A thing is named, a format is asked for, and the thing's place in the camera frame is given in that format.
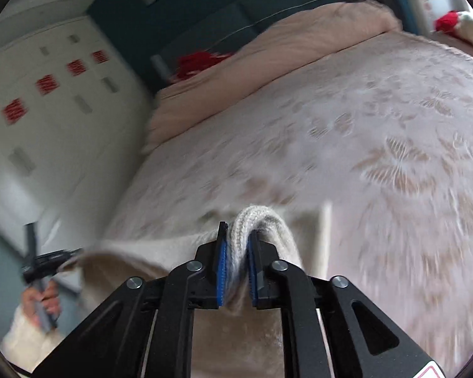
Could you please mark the teal padded headboard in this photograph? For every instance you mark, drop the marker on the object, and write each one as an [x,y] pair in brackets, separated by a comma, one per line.
[227,30]

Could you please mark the white wardrobe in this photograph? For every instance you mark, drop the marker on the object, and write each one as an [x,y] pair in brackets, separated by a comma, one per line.
[72,117]

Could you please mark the person's left hand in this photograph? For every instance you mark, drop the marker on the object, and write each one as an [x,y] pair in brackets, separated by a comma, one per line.
[35,303]

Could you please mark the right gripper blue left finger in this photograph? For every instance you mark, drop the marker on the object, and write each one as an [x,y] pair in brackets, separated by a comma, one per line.
[145,328]

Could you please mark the cream knit heart sweater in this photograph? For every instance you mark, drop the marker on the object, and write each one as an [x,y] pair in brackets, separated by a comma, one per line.
[231,302]

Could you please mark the pink folded duvet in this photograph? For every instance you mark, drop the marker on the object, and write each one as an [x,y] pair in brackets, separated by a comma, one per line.
[287,45]

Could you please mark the white cloth on sill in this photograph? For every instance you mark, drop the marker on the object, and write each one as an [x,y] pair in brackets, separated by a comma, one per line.
[464,26]

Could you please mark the red pillow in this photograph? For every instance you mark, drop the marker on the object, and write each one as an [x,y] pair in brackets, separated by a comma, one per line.
[188,66]

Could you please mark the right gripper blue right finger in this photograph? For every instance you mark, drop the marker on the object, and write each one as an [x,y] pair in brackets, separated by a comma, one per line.
[330,328]

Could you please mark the pink floral bedspread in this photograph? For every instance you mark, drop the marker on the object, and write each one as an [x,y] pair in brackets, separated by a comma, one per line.
[383,134]

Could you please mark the red cloth on sill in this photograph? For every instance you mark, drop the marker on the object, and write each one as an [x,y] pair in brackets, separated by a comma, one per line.
[447,23]

